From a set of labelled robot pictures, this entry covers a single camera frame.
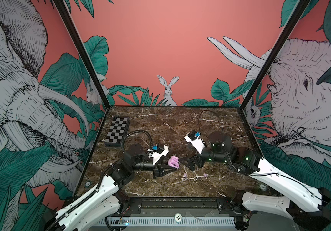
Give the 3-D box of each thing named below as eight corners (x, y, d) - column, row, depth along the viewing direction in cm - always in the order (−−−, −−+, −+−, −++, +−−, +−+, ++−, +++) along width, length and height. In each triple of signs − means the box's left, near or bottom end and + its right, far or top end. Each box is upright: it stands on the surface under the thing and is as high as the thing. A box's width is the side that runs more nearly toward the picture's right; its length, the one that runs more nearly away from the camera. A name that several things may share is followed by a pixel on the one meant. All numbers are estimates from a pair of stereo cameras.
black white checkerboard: (105, 146, 99) (103, 143, 95) (114, 119, 114) (112, 116, 111) (123, 146, 99) (121, 143, 96) (129, 120, 114) (128, 116, 111)
